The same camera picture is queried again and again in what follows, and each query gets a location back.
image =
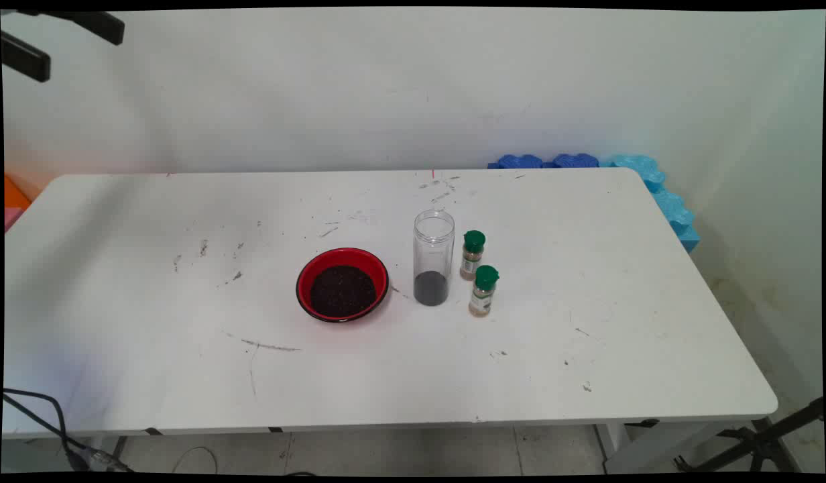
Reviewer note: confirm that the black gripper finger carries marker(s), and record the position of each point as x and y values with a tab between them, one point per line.
91	25
27	59

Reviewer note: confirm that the clear plastic jar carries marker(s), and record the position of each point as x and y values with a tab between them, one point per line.
434	248

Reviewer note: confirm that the black seeds heap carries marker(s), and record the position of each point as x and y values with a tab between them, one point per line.
342	292
430	288

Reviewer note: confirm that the orange foam block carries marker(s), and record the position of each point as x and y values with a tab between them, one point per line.
14	194

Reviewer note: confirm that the pink foam block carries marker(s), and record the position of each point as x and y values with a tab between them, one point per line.
12	218

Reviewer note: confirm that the red bowl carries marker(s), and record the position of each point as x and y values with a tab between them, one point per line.
305	287

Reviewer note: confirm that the grey table leg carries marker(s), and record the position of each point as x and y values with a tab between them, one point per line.
118	448

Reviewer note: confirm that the green-capped spice bottle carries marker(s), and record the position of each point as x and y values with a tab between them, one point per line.
484	288
473	251

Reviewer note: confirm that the dark blue foam piece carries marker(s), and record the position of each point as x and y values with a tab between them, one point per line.
575	160
519	162

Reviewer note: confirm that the cyan foam mat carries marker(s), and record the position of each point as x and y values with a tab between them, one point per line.
668	201

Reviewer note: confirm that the black tripod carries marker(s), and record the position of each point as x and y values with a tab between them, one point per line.
765	441

